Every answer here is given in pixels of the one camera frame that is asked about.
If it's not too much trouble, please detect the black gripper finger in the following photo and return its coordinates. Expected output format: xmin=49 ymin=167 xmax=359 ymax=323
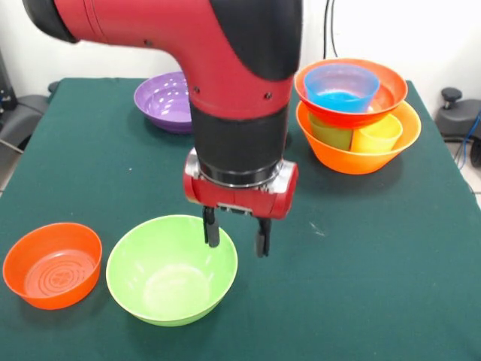
xmin=201 ymin=205 xmax=221 ymax=248
xmin=255 ymin=217 xmax=273 ymax=259

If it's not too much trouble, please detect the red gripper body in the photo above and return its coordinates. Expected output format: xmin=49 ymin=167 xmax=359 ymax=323
xmin=183 ymin=148 xmax=300 ymax=220

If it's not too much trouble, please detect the green cup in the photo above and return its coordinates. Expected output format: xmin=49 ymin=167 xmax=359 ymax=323
xmin=308 ymin=112 xmax=354 ymax=151

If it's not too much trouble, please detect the large orange bowl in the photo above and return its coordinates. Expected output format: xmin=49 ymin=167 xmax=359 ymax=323
xmin=295 ymin=101 xmax=422 ymax=176

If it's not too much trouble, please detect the wide red bowl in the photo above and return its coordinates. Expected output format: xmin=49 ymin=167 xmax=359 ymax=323
xmin=293 ymin=58 xmax=409 ymax=131

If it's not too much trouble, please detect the blue bowl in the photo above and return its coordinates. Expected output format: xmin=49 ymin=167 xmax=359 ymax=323
xmin=303 ymin=63 xmax=381 ymax=114

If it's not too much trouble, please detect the yellow cup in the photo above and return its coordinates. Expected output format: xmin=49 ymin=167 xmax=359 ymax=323
xmin=351 ymin=114 xmax=404 ymax=153

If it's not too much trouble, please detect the green bowl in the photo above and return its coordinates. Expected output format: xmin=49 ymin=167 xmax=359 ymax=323
xmin=105 ymin=214 xmax=239 ymax=327

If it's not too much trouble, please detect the dark green table cloth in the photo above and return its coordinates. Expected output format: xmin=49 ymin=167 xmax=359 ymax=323
xmin=0 ymin=77 xmax=481 ymax=361

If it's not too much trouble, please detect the purple bowl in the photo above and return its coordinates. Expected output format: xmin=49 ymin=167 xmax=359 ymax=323
xmin=133 ymin=71 xmax=195 ymax=135

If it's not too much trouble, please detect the small orange bowl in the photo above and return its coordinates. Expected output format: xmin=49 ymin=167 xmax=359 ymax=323
xmin=2 ymin=222 xmax=103 ymax=311

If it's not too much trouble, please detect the black hanging cable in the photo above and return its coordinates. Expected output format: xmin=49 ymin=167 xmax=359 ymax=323
xmin=322 ymin=0 xmax=340 ymax=61

